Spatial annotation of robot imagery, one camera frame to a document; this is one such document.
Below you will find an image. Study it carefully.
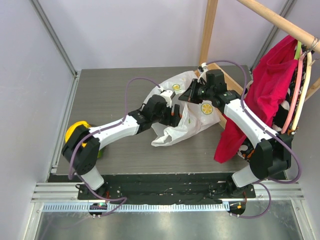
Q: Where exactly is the white plastic bag lemon print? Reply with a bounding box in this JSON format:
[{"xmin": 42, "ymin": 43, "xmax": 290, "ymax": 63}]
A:
[{"xmin": 151, "ymin": 71, "xmax": 220, "ymax": 147}]

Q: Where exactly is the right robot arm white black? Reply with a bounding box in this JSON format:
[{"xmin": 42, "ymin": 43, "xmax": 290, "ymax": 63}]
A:
[{"xmin": 178, "ymin": 69, "xmax": 292, "ymax": 198}]

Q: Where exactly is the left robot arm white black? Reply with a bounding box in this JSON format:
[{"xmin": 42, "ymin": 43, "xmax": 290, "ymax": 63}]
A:
[{"xmin": 61, "ymin": 94, "xmax": 182, "ymax": 200}]

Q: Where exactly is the magenta shirt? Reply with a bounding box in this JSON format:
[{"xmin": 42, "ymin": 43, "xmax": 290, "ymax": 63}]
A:
[{"xmin": 214, "ymin": 35, "xmax": 298, "ymax": 163}]

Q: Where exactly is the green yellow mango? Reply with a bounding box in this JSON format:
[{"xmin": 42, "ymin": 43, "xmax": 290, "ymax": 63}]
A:
[{"xmin": 97, "ymin": 147, "xmax": 106, "ymax": 159}]

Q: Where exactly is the black patterned garment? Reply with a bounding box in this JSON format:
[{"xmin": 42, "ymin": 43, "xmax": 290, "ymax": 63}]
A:
[{"xmin": 236, "ymin": 51, "xmax": 307, "ymax": 161}]

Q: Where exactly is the pink hanger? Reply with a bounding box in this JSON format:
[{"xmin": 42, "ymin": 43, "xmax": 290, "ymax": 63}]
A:
[{"xmin": 281, "ymin": 54, "xmax": 304, "ymax": 134}]

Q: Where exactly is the yellow lemon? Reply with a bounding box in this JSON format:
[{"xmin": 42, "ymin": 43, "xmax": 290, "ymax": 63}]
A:
[{"xmin": 64, "ymin": 120, "xmax": 92, "ymax": 143}]

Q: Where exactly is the green hanger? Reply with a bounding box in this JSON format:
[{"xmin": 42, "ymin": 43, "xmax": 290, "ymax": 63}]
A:
[{"xmin": 294, "ymin": 41, "xmax": 302, "ymax": 60}]

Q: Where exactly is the cream hanger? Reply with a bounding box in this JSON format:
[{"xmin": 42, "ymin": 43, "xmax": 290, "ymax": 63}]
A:
[{"xmin": 291, "ymin": 52, "xmax": 313, "ymax": 132}]

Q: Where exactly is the wooden clothes rack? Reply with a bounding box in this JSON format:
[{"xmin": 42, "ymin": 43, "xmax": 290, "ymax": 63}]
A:
[{"xmin": 193, "ymin": 0, "xmax": 320, "ymax": 128}]

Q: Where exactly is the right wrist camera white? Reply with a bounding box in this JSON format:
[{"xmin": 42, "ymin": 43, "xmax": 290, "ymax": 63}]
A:
[{"xmin": 197, "ymin": 62, "xmax": 209, "ymax": 83}]

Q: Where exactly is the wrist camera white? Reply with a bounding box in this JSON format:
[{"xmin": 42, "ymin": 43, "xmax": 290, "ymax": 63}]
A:
[
  {"xmin": 158, "ymin": 86, "xmax": 176, "ymax": 108},
  {"xmin": 197, "ymin": 62, "xmax": 209, "ymax": 83}
]

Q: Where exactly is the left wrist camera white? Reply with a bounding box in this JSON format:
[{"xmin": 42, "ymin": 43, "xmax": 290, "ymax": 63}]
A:
[{"xmin": 158, "ymin": 86, "xmax": 176, "ymax": 108}]

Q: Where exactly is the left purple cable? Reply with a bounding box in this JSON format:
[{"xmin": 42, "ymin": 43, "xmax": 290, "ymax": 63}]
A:
[{"xmin": 67, "ymin": 77, "xmax": 163, "ymax": 216}]

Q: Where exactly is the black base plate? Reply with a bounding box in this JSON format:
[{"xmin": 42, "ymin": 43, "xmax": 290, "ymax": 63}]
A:
[{"xmin": 77, "ymin": 171, "xmax": 256, "ymax": 206}]

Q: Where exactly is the white cable duct strip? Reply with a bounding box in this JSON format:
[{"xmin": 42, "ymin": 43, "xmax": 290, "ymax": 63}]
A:
[{"xmin": 42, "ymin": 201, "xmax": 230, "ymax": 213}]

